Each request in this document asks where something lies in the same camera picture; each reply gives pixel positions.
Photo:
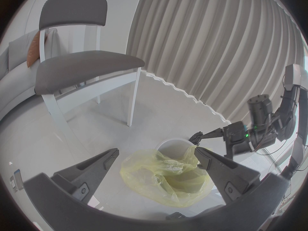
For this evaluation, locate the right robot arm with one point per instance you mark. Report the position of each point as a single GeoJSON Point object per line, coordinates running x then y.
{"type": "Point", "coordinates": [259, 109]}

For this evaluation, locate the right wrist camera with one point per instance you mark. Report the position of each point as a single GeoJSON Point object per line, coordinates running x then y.
{"type": "Point", "coordinates": [237, 128]}

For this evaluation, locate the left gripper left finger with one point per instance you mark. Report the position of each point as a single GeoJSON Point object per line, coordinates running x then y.
{"type": "Point", "coordinates": [89, 172]}

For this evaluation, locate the pale grey curtain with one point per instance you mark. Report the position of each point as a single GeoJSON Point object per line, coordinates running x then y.
{"type": "Point", "coordinates": [204, 44]}

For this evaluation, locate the orange cushion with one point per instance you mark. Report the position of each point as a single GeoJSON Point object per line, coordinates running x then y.
{"type": "Point", "coordinates": [33, 52]}

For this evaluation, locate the grey and white chair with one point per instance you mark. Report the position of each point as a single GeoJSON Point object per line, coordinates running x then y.
{"type": "Point", "coordinates": [84, 66]}

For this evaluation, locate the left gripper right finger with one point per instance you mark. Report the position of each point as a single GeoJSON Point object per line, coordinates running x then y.
{"type": "Point", "coordinates": [228, 177]}

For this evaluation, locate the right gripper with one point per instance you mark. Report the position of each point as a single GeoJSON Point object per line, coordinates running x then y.
{"type": "Point", "coordinates": [240, 145]}

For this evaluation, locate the yellow plastic bag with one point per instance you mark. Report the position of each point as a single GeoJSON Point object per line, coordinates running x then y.
{"type": "Point", "coordinates": [144, 174]}

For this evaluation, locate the black plastic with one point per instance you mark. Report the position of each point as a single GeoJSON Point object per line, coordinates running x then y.
{"type": "Point", "coordinates": [196, 138]}

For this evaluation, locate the pale grey sofa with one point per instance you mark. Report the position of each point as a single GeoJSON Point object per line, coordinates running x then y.
{"type": "Point", "coordinates": [16, 80]}

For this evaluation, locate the white trash bin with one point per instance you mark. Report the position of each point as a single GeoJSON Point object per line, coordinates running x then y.
{"type": "Point", "coordinates": [173, 147]}

